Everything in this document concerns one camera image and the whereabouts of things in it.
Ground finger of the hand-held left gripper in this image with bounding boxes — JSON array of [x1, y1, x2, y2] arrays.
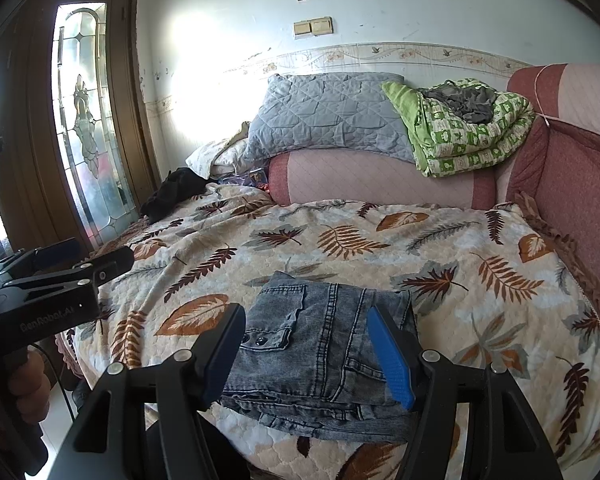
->
[[0, 238, 82, 277], [2, 246, 136, 307]]

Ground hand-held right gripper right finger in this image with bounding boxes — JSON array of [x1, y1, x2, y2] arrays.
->
[[366, 306, 564, 480]]

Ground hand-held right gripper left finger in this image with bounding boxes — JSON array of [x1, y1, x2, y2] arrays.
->
[[57, 303, 247, 480]]

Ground blue denim pants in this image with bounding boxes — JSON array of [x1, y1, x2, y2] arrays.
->
[[219, 271, 421, 444]]

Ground person's left hand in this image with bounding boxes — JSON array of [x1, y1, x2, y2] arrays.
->
[[6, 351, 47, 401]]

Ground black cloth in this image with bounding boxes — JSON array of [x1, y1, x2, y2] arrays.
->
[[140, 167, 209, 224]]

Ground leaf print blanket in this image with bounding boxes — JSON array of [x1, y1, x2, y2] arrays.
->
[[55, 182, 600, 480]]

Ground wooden door with patterned glass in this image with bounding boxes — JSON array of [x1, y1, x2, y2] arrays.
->
[[0, 0, 162, 261]]

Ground white pillow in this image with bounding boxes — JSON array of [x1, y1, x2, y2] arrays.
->
[[186, 122, 252, 180]]

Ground colourful printed packet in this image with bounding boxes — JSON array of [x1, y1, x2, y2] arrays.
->
[[220, 170, 270, 189]]

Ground green patterned quilt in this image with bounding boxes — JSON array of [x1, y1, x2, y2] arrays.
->
[[382, 78, 537, 179]]

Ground grey quilted pillow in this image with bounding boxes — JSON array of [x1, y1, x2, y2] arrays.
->
[[240, 72, 417, 166]]

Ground grey crumpled cloth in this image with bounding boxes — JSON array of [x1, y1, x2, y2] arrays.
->
[[420, 85, 499, 125]]

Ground black cable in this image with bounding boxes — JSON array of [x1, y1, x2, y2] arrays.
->
[[32, 342, 82, 427]]

